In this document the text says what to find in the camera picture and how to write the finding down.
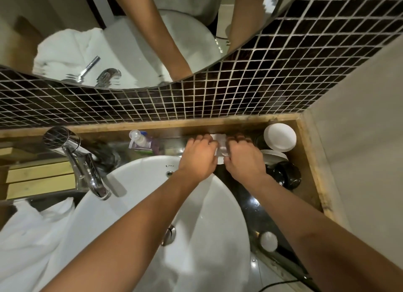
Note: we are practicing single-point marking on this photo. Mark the person's left hand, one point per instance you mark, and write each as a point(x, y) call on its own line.
point(196, 159)

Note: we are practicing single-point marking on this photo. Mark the person's right hand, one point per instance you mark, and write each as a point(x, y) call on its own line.
point(245, 162)

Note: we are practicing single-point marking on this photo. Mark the person's left fingers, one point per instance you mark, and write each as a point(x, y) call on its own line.
point(201, 140)

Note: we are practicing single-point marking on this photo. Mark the person's right fingers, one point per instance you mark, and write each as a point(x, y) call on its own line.
point(239, 140)

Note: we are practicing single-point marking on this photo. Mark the white clear glass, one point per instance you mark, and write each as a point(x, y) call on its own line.
point(221, 147)

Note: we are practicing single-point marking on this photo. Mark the person's right forearm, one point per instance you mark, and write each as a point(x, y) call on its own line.
point(321, 238)

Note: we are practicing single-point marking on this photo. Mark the person's left forearm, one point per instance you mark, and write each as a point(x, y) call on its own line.
point(126, 238)

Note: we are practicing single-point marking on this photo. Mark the white saucer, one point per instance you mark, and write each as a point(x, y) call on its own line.
point(274, 157)

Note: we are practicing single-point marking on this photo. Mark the white round lid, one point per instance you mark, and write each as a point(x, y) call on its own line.
point(280, 137)

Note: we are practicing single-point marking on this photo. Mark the black cup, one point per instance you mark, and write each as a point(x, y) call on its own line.
point(285, 175)

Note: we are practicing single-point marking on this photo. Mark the clear pump soap bottle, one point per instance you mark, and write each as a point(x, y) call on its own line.
point(140, 140)

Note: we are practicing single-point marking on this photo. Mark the white ceramic sink basin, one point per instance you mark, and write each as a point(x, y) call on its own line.
point(211, 225)

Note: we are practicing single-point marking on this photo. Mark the chrome sink drain plug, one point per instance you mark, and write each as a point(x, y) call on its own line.
point(168, 235)

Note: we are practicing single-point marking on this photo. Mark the small white round cap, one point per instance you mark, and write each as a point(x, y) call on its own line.
point(268, 241)

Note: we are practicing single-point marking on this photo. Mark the chrome sink faucet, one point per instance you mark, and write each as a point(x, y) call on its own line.
point(85, 172)

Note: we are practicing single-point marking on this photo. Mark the black rod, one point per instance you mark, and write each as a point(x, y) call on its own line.
point(292, 268)

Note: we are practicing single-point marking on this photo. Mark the wooden shelf planks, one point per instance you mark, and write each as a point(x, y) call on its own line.
point(34, 178)

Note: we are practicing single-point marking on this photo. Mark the white towel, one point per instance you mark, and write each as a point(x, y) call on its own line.
point(28, 238)

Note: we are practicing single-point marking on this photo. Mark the round wall mirror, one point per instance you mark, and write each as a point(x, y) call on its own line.
point(63, 21)

